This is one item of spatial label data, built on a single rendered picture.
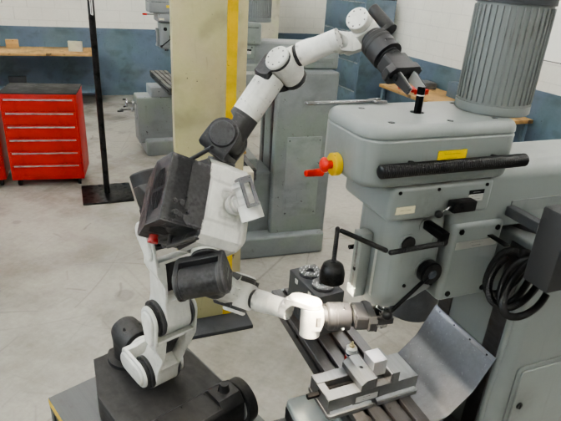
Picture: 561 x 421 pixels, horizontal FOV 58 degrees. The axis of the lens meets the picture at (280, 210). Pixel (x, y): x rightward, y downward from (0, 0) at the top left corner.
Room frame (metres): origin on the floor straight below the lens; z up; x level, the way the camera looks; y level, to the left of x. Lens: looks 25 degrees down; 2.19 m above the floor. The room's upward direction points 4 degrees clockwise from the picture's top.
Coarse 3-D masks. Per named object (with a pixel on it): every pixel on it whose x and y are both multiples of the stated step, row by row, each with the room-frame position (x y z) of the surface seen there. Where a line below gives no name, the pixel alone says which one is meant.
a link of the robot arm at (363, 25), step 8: (360, 8) 1.49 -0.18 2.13; (376, 8) 1.53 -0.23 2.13; (352, 16) 1.49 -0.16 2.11; (360, 16) 1.48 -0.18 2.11; (368, 16) 1.47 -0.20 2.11; (376, 16) 1.51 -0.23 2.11; (384, 16) 1.50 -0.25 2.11; (352, 24) 1.48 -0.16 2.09; (360, 24) 1.47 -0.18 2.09; (368, 24) 1.48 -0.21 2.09; (376, 24) 1.49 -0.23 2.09; (384, 24) 1.49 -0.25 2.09; (392, 24) 1.48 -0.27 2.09; (352, 32) 1.49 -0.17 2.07; (360, 32) 1.48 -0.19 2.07; (368, 32) 1.48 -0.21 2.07; (376, 32) 1.45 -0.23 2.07; (384, 32) 1.46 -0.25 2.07; (392, 32) 1.49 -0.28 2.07; (360, 40) 1.49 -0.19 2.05; (368, 40) 1.45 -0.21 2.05
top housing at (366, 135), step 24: (336, 120) 1.28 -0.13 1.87; (360, 120) 1.21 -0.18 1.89; (384, 120) 1.22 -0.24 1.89; (408, 120) 1.23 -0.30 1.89; (432, 120) 1.25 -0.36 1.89; (456, 120) 1.27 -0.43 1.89; (480, 120) 1.29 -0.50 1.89; (504, 120) 1.31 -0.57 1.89; (336, 144) 1.27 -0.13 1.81; (360, 144) 1.17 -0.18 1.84; (384, 144) 1.15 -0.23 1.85; (408, 144) 1.17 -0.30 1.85; (432, 144) 1.20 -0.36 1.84; (456, 144) 1.23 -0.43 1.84; (480, 144) 1.26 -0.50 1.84; (504, 144) 1.29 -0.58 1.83; (360, 168) 1.16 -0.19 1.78; (504, 168) 1.31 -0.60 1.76
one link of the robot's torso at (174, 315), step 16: (144, 240) 1.51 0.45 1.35; (144, 256) 1.52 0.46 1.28; (160, 256) 1.58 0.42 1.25; (176, 256) 1.55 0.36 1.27; (160, 272) 1.49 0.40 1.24; (160, 288) 1.51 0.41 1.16; (160, 304) 1.51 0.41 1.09; (176, 304) 1.52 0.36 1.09; (192, 304) 1.58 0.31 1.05; (160, 320) 1.48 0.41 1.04; (176, 320) 1.51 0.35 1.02; (192, 320) 1.56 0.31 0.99; (160, 336) 1.49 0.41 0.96
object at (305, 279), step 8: (296, 272) 1.74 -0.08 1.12; (304, 272) 1.73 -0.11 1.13; (312, 272) 1.75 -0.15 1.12; (296, 280) 1.71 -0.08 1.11; (304, 280) 1.69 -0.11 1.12; (312, 280) 1.70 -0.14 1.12; (296, 288) 1.71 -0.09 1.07; (304, 288) 1.66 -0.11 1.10; (312, 288) 1.64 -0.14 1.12; (320, 288) 1.62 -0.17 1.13; (328, 288) 1.62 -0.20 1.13; (336, 288) 1.65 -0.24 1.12; (320, 296) 1.59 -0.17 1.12; (328, 296) 1.60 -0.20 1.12; (336, 296) 1.62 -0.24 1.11; (296, 312) 1.69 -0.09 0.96
